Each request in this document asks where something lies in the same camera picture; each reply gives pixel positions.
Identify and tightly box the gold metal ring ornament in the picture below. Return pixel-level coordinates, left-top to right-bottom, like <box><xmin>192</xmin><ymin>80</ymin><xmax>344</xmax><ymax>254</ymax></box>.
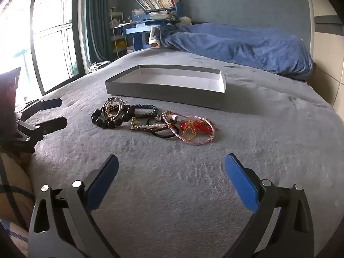
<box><xmin>101</xmin><ymin>97</ymin><xmax>127</xmax><ymax>120</ymax></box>

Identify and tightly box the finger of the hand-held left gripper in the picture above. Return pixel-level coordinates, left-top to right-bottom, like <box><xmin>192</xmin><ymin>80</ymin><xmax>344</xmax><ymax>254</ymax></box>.
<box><xmin>16</xmin><ymin>98</ymin><xmax>63</xmax><ymax>121</ymax></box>
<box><xmin>16</xmin><ymin>117</ymin><xmax>68</xmax><ymax>143</ymax></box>

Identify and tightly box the white cloth item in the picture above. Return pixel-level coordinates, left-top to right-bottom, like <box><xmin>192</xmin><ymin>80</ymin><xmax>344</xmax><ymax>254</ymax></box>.
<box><xmin>149</xmin><ymin>27</ymin><xmax>162</xmax><ymax>46</ymax></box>

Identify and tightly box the dark blue bead bracelet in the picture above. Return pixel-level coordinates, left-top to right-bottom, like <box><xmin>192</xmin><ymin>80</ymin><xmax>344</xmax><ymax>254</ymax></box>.
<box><xmin>129</xmin><ymin>103</ymin><xmax>159</xmax><ymax>120</ymax></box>

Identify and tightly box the blue duvet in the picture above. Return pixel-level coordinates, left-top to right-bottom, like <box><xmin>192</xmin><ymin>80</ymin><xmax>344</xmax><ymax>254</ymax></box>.
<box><xmin>154</xmin><ymin>23</ymin><xmax>314</xmax><ymax>81</ymax></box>

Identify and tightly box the black bead bracelet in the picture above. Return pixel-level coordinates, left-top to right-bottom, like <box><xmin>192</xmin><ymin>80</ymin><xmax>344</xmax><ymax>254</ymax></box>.
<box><xmin>91</xmin><ymin>104</ymin><xmax>135</xmax><ymax>129</ymax></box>

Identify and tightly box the window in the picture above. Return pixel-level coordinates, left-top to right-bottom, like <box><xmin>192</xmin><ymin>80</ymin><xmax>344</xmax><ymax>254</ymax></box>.
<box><xmin>0</xmin><ymin>0</ymin><xmax>86</xmax><ymax>97</ymax></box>

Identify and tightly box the blue desk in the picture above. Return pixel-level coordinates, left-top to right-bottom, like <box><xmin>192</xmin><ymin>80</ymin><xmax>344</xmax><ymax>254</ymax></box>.
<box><xmin>121</xmin><ymin>3</ymin><xmax>183</xmax><ymax>51</ymax></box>

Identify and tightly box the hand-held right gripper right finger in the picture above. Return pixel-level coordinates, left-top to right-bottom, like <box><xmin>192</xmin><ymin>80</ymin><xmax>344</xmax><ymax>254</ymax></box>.
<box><xmin>224</xmin><ymin>153</ymin><xmax>315</xmax><ymax>258</ymax></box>

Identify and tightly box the white shelf rack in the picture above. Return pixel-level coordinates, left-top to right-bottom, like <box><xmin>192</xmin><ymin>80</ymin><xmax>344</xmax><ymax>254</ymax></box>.
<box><xmin>110</xmin><ymin>7</ymin><xmax>135</xmax><ymax>60</ymax></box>

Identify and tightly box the black hair tie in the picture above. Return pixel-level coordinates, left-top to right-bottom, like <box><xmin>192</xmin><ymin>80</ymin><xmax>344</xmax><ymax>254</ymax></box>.
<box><xmin>152</xmin><ymin>113</ymin><xmax>181</xmax><ymax>139</ymax></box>

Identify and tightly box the teal curtain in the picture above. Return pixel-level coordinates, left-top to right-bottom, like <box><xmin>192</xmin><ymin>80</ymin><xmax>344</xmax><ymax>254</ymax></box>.
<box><xmin>86</xmin><ymin>0</ymin><xmax>119</xmax><ymax>65</ymax></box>

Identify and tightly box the stack of papers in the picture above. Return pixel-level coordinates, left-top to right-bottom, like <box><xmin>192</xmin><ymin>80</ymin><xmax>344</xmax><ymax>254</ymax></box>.
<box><xmin>132</xmin><ymin>9</ymin><xmax>178</xmax><ymax>22</ymax></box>

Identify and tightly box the pearl hair clip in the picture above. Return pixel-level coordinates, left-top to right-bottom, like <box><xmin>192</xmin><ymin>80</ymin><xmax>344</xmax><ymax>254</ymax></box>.
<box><xmin>130</xmin><ymin>122</ymin><xmax>168</xmax><ymax>133</ymax></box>

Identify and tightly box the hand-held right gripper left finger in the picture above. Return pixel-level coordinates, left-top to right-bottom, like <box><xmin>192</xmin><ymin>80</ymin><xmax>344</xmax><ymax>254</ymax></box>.
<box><xmin>28</xmin><ymin>154</ymin><xmax>120</xmax><ymax>258</ymax></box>

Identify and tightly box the row of books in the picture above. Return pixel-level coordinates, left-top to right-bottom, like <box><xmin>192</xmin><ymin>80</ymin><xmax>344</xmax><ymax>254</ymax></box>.
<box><xmin>136</xmin><ymin>0</ymin><xmax>180</xmax><ymax>11</ymax></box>

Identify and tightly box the plaid cloth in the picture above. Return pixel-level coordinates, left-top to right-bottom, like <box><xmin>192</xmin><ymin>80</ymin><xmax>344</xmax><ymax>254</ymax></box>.
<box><xmin>0</xmin><ymin>153</ymin><xmax>35</xmax><ymax>248</ymax></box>

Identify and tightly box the pink cord bracelet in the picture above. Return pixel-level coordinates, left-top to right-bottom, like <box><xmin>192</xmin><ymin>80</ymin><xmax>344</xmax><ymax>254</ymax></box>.
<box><xmin>167</xmin><ymin>113</ymin><xmax>215</xmax><ymax>146</ymax></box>

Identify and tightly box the grey cardboard box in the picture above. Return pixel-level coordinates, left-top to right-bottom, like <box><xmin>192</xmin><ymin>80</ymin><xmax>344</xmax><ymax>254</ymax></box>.
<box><xmin>105</xmin><ymin>64</ymin><xmax>227</xmax><ymax>111</ymax></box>

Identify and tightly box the beige headboard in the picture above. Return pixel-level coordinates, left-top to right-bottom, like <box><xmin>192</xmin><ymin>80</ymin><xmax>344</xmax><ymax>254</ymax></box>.
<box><xmin>302</xmin><ymin>0</ymin><xmax>344</xmax><ymax>108</ymax></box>

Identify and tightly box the white helmet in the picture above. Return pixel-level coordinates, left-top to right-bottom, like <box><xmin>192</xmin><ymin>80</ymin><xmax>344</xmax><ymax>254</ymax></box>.
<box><xmin>88</xmin><ymin>60</ymin><xmax>112</xmax><ymax>74</ymax></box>

